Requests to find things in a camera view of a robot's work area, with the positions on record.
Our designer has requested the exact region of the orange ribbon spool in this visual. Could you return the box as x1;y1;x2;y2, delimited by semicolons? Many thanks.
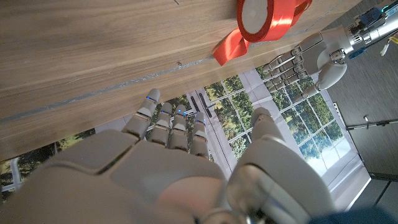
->
212;0;313;67

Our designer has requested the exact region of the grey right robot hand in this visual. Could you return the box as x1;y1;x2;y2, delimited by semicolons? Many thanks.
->
0;88;336;224

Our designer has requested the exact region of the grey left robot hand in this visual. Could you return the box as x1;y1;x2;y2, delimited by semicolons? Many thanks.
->
261;25;355;103

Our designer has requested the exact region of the printed window forest backdrop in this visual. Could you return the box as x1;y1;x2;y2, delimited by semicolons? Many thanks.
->
0;74;371;212

